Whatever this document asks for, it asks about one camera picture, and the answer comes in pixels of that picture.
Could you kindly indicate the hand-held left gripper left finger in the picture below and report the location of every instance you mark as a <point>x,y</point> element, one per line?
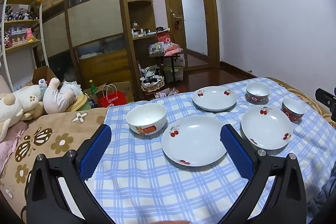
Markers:
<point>95,153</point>

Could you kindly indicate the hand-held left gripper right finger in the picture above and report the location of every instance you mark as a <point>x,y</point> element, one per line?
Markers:
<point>236,153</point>

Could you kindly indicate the red patterned bowl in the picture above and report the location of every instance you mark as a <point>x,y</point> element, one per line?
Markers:
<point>258,99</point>
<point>291,115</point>

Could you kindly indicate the white cherry print plate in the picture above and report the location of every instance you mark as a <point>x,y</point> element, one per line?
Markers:
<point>214,96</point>
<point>266,124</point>
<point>193,140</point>

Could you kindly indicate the white bowl with orange label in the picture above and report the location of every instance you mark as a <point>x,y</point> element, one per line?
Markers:
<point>145,115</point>

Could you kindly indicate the yellow green cushion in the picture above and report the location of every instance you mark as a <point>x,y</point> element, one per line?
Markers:
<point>80,104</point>

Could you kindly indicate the red paper shopping bag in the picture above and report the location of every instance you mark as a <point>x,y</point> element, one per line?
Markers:
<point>113,100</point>

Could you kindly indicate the blue plaid cloth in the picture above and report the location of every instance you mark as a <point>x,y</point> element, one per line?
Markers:
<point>147,182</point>

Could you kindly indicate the green bottle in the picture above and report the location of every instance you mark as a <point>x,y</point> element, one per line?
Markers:
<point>92,88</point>

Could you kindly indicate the white plush toy with legs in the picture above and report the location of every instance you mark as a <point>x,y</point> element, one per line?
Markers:
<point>55,99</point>

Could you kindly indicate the white spiky plush toy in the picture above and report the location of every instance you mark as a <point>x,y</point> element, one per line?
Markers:
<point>71,86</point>

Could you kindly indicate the pink blanket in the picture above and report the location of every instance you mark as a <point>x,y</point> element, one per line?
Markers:
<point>9,145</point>

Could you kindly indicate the woven basket with toys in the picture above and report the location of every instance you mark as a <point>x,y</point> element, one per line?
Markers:
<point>152,86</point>

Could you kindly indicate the pile of small packets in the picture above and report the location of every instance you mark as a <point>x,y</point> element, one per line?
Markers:
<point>166,93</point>

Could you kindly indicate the cream plush toy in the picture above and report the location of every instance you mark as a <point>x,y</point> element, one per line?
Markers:
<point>15,104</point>

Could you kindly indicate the grey blue blanket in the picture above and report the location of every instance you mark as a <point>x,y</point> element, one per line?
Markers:
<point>326,195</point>

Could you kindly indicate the open cardboard box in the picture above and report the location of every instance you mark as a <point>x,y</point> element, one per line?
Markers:
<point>43,73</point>

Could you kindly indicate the clear plastic storage box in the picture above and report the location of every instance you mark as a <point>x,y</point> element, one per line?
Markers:
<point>179,71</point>

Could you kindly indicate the small dark folding table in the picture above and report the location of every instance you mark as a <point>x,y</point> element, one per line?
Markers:
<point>174,57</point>

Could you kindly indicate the clear plastic container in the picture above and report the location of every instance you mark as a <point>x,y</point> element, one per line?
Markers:
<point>156,48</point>

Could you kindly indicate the pink cloth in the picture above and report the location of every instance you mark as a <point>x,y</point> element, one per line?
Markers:
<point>172,50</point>

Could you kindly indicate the pink figurine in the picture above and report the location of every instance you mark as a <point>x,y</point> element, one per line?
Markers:
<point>30,34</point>

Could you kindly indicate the wooden wardrobe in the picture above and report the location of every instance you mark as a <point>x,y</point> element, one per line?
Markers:
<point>94,16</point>

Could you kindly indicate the white ladder shelf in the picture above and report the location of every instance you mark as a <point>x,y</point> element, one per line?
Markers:
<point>21,20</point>

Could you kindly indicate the row of dark figurines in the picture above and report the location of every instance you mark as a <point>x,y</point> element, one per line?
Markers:
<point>18,14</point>

